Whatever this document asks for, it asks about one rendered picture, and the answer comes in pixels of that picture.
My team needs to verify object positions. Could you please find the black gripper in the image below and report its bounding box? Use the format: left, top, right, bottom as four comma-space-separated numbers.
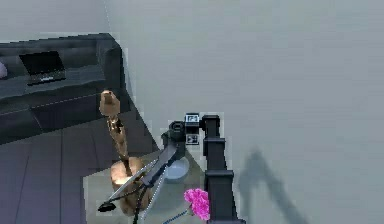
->
97, 120, 187, 224

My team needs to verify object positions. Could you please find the pale glass side table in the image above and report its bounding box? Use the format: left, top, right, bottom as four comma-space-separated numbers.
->
82, 149, 208, 224

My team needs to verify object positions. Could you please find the pale blue bowl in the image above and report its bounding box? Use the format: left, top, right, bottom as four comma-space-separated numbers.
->
164, 156, 191, 184

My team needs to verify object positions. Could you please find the pink flower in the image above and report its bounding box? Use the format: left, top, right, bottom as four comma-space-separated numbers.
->
162, 187, 211, 224

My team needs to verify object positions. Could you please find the bronze statue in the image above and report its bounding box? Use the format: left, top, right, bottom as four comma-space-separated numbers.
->
98, 89, 155, 217

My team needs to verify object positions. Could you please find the dark grey sofa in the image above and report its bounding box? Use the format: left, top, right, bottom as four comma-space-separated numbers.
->
0, 32, 160, 155

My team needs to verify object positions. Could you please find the black laptop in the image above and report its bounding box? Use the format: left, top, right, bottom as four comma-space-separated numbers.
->
18, 50, 67, 87

